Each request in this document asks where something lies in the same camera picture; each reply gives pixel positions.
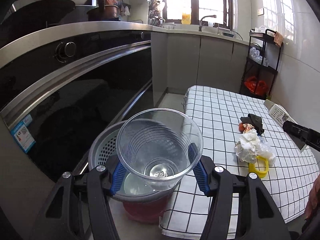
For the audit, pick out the grey kitchen cabinets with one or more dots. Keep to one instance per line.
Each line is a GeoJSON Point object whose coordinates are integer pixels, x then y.
{"type": "Point", "coordinates": [181, 59]}

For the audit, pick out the yellow bottle on windowsill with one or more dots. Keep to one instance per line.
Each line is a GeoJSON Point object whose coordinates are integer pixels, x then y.
{"type": "Point", "coordinates": [186, 18]}

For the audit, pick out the snack wrapper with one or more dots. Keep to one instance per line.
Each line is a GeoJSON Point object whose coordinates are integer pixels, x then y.
{"type": "Point", "coordinates": [244, 128]}

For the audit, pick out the white tissue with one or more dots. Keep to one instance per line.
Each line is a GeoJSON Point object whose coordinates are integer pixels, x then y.
{"type": "Point", "coordinates": [246, 148]}

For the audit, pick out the person's hand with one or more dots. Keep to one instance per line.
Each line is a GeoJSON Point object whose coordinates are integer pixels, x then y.
{"type": "Point", "coordinates": [313, 199]}

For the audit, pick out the dark grey cloth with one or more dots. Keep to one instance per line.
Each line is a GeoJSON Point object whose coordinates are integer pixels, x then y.
{"type": "Point", "coordinates": [255, 121]}

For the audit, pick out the black metal shelf rack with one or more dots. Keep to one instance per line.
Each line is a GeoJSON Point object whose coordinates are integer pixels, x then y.
{"type": "Point", "coordinates": [270, 44]}

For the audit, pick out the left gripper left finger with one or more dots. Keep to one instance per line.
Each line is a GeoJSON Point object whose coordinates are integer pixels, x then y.
{"type": "Point", "coordinates": [118, 176]}

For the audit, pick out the white box with QR code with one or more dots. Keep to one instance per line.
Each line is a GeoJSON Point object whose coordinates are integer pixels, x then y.
{"type": "Point", "coordinates": [277, 113]}

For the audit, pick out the red plastic bag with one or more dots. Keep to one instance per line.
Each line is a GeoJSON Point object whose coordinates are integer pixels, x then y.
{"type": "Point", "coordinates": [255, 86]}

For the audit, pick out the white black grid tablecloth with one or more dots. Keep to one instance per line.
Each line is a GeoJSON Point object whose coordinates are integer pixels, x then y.
{"type": "Point", "coordinates": [256, 179]}

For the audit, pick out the blue energy label sticker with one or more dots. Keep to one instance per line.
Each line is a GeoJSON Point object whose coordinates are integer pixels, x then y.
{"type": "Point", "coordinates": [22, 135]}

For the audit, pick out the clear bags on shelf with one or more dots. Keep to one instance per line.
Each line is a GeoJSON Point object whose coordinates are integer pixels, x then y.
{"type": "Point", "coordinates": [254, 54]}

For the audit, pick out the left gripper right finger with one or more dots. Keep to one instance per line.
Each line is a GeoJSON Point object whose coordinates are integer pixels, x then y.
{"type": "Point", "coordinates": [198, 170]}

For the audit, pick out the clear plastic cup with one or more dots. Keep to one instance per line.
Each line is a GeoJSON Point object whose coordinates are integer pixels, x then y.
{"type": "Point", "coordinates": [160, 146]}

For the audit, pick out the dish drying rack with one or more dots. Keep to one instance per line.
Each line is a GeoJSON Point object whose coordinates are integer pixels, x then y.
{"type": "Point", "coordinates": [155, 9]}

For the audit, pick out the black built-in oven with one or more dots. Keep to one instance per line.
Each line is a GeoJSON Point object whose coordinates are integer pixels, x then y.
{"type": "Point", "coordinates": [108, 79]}

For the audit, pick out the oven control knob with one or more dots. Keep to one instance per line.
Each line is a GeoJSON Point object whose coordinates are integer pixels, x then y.
{"type": "Point", "coordinates": [65, 51]}

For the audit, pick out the clear plastic bag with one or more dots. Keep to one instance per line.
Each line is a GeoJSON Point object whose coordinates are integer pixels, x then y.
{"type": "Point", "coordinates": [265, 151]}

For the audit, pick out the chrome kitchen faucet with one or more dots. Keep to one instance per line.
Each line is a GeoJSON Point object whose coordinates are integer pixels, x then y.
{"type": "Point", "coordinates": [202, 21]}

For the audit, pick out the grey perforated trash bin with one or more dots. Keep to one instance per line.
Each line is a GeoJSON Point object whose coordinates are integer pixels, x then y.
{"type": "Point", "coordinates": [133, 189]}

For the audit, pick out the brown clay pot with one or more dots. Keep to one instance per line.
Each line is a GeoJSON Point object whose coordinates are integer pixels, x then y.
{"type": "Point", "coordinates": [107, 10]}

